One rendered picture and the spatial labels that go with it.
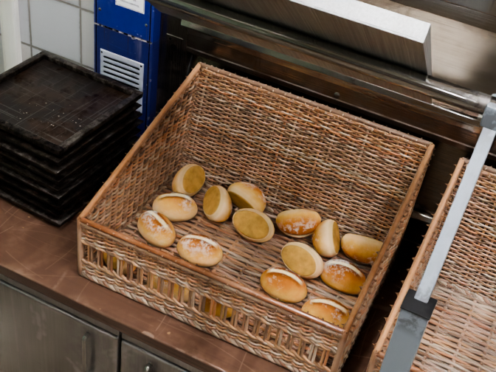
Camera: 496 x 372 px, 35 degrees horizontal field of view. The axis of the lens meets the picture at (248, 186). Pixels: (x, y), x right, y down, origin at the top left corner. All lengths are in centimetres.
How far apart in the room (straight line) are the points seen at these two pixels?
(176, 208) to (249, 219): 16
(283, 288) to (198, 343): 20
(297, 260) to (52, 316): 51
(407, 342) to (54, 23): 123
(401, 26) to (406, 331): 42
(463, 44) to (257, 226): 56
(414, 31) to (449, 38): 53
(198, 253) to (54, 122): 40
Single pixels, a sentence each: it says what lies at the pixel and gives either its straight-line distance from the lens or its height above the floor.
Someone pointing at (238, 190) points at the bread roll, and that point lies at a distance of 174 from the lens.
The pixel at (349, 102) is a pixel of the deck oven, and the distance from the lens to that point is 170.
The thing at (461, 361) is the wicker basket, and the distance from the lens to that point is 160.
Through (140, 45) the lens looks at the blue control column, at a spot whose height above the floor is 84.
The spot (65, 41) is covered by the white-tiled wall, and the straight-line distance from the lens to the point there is 202.
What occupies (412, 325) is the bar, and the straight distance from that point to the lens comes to 114.
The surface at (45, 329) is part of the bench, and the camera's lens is 172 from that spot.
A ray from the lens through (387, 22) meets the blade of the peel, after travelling 107.
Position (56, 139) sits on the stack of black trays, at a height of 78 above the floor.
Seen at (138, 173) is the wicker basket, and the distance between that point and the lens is 167.
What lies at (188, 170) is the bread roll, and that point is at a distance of 178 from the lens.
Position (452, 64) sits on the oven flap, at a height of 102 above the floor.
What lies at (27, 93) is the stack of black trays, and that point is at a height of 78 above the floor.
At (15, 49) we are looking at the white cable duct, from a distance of 212.
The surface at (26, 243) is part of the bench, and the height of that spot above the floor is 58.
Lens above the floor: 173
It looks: 38 degrees down
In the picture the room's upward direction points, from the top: 8 degrees clockwise
